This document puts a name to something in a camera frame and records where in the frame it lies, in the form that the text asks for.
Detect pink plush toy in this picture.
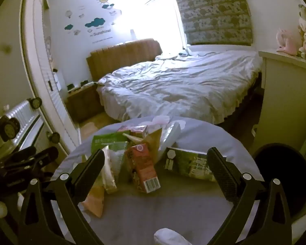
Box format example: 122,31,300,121
276,29,299,56

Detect red juice carton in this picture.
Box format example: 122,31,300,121
124,143,161,194

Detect flower printed tablecloth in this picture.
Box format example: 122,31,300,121
50,116,267,245

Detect small red carton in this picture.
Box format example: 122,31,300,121
116,125,147,138

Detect cloud wall stickers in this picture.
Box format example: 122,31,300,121
64,0,123,42

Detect white dresser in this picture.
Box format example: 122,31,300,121
252,51,306,156

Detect orange packet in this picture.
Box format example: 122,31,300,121
81,184,104,218

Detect cream snack wrapper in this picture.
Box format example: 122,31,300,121
101,145,118,194

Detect wooden nightstand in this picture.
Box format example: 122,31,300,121
65,82,105,123

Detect floral roman blind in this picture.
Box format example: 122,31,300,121
170,0,253,46

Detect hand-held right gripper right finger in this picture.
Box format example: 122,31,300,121
206,147,294,245

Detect white louvered wardrobe door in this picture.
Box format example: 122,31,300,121
20,0,82,156

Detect green milk carton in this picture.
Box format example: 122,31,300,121
164,147,227,183

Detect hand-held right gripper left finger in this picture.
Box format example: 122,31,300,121
17,148,106,245

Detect brown padded headboard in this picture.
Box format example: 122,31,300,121
86,38,162,82

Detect round door knob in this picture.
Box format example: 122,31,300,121
0,116,20,141
46,131,60,143
28,97,42,111

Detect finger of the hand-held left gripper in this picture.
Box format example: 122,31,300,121
28,147,60,168
1,147,36,169

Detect white bed duvet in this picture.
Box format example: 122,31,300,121
95,50,263,125

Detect black round trash bin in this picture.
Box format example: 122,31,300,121
252,143,306,218

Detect green and white packet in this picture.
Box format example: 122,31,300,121
91,134,129,154

